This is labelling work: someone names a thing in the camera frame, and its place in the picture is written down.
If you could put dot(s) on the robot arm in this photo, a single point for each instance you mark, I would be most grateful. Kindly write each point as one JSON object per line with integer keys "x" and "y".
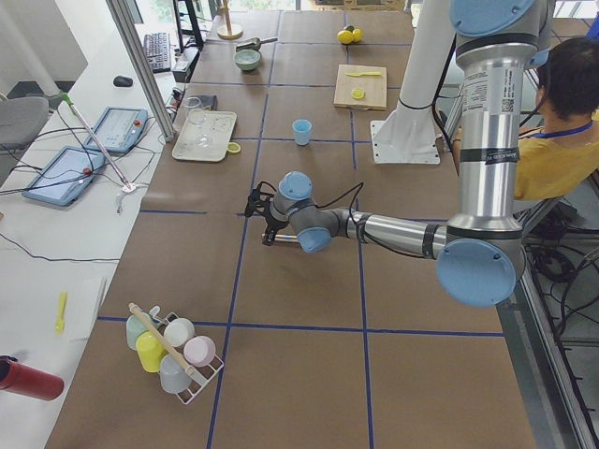
{"x": 478, "y": 252}

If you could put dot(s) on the pink cup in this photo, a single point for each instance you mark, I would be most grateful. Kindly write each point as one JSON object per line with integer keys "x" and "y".
{"x": 200, "y": 351}

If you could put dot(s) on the bamboo cutting board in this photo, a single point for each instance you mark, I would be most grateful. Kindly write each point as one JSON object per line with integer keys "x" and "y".
{"x": 361, "y": 87}

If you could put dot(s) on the blue teach pendant far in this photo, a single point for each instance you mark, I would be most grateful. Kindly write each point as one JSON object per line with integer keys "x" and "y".
{"x": 119, "y": 129}

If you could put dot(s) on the steel muddler black tip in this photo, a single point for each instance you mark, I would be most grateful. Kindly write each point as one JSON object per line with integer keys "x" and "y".
{"x": 285, "y": 239}

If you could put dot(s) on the person in yellow shirt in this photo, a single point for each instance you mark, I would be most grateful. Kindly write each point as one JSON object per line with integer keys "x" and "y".
{"x": 559, "y": 155}

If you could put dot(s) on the white wire cup rack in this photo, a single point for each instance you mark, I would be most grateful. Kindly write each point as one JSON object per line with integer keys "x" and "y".
{"x": 202, "y": 375}

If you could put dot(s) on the steel ice scoop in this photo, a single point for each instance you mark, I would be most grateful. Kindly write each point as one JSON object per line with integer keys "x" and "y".
{"x": 255, "y": 43}

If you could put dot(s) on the yellow plastic spoon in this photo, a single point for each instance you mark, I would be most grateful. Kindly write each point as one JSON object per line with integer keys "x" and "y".
{"x": 59, "y": 325}

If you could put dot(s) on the yellow plastic knife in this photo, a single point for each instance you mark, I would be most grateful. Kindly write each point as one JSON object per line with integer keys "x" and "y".
{"x": 363, "y": 74}

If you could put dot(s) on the blue teach pendant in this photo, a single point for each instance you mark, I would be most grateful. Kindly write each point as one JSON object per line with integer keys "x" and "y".
{"x": 65, "y": 177}
{"x": 119, "y": 129}

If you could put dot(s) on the grey blue cup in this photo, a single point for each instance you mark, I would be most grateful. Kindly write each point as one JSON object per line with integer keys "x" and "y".
{"x": 173, "y": 379}

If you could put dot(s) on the white cup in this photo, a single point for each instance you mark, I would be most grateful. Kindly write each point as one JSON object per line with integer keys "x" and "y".
{"x": 179, "y": 331}

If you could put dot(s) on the aluminium frame post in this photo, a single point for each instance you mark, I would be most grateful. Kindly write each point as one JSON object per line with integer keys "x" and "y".
{"x": 124, "y": 23}

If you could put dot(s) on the light blue cup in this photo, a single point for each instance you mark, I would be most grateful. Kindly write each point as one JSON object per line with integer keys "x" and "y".
{"x": 302, "y": 130}

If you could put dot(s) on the mint green cup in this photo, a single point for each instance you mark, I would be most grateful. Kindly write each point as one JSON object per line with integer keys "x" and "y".
{"x": 133, "y": 329}

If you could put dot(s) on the green bowl of ice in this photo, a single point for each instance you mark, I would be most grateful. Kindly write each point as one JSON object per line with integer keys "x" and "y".
{"x": 247, "y": 60}

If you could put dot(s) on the cream bear tray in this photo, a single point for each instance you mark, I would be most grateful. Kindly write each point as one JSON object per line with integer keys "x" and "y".
{"x": 219, "y": 126}

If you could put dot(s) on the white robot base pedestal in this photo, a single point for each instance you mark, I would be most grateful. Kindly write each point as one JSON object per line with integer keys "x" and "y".
{"x": 408, "y": 135}

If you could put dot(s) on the black computer mouse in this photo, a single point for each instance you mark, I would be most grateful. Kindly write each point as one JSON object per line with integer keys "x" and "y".
{"x": 122, "y": 82}

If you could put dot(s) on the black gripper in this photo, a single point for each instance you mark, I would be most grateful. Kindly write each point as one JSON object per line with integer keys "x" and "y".
{"x": 276, "y": 224}

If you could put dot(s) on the yellow cup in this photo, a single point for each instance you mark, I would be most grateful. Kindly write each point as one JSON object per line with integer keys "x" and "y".
{"x": 150, "y": 352}

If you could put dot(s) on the blue teach pendant near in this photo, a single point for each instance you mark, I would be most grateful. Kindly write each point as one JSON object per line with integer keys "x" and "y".
{"x": 65, "y": 177}

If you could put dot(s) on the red bottle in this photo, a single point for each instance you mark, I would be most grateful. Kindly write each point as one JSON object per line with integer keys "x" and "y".
{"x": 23, "y": 380}

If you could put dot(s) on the wooden mug tree stand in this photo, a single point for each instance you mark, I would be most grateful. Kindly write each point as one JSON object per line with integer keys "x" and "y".
{"x": 228, "y": 30}

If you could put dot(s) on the black keyboard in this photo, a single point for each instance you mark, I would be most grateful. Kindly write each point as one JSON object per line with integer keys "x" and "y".
{"x": 156, "y": 47}

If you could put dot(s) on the yellow lemon slice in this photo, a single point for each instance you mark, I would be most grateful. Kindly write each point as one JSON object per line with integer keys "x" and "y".
{"x": 358, "y": 93}

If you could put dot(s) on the wooden stick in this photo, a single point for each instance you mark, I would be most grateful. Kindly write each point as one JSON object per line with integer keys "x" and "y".
{"x": 136, "y": 310}

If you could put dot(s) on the clear wine glass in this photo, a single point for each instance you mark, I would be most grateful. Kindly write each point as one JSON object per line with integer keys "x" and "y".
{"x": 196, "y": 116}

